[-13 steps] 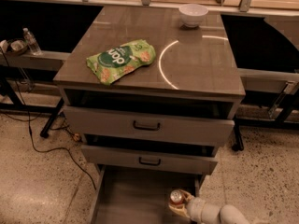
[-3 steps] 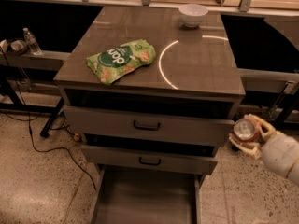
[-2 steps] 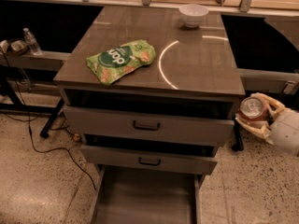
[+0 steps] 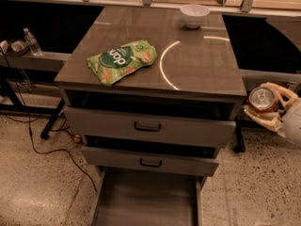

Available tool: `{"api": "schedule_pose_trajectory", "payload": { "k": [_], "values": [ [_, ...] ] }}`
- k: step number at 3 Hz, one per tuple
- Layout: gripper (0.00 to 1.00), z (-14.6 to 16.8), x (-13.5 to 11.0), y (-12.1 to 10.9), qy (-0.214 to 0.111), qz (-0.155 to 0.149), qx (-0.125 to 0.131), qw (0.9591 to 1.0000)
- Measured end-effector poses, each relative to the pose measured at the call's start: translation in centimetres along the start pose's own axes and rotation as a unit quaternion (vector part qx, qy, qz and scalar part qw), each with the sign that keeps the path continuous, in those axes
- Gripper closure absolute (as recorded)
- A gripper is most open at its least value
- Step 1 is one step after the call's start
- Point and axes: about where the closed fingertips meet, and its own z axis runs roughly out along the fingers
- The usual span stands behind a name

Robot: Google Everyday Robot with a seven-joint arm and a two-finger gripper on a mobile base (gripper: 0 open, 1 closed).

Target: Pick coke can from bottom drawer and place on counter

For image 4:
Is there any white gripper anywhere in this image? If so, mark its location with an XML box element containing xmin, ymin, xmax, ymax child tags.
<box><xmin>244</xmin><ymin>82</ymin><xmax>301</xmax><ymax>146</ymax></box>

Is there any red coke can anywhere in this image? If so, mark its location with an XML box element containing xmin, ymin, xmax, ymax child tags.
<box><xmin>247</xmin><ymin>87</ymin><xmax>279</xmax><ymax>113</ymax></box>

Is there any middle grey drawer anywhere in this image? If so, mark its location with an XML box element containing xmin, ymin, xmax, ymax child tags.
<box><xmin>82</xmin><ymin>147</ymin><xmax>218</xmax><ymax>177</ymax></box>

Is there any grey drawer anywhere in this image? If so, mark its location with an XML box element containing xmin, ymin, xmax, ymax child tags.
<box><xmin>64</xmin><ymin>106</ymin><xmax>235</xmax><ymax>147</ymax></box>
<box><xmin>82</xmin><ymin>147</ymin><xmax>218</xmax><ymax>177</ymax></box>
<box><xmin>89</xmin><ymin>167</ymin><xmax>203</xmax><ymax>226</ymax></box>

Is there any grey drawer cabinet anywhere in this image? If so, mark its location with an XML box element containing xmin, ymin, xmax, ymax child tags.
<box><xmin>54</xmin><ymin>5</ymin><xmax>248</xmax><ymax>226</ymax></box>

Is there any bottom grey drawer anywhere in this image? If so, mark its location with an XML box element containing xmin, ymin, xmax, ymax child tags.
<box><xmin>89</xmin><ymin>167</ymin><xmax>203</xmax><ymax>226</ymax></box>

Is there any top grey drawer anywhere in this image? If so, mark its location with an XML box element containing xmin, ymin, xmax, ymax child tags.
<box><xmin>64</xmin><ymin>106</ymin><xmax>235</xmax><ymax>147</ymax></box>

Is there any white bowl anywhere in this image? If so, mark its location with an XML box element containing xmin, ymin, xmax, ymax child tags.
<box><xmin>180</xmin><ymin>4</ymin><xmax>210</xmax><ymax>28</ymax></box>

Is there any green chip bag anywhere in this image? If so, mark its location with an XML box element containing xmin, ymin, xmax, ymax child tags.
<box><xmin>87</xmin><ymin>40</ymin><xmax>157</xmax><ymax>86</ymax></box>

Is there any grey side shelf left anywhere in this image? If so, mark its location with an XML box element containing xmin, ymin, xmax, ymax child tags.
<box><xmin>0</xmin><ymin>52</ymin><xmax>71</xmax><ymax>72</ymax></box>

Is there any clear water bottle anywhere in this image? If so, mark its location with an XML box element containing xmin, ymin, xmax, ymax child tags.
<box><xmin>24</xmin><ymin>28</ymin><xmax>42</xmax><ymax>56</ymax></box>

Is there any small dark bowl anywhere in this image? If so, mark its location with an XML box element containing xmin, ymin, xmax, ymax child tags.
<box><xmin>7</xmin><ymin>40</ymin><xmax>28</xmax><ymax>56</ymax></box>

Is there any black floor cable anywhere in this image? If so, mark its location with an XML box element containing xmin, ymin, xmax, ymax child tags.
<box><xmin>0</xmin><ymin>47</ymin><xmax>98</xmax><ymax>193</ymax></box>

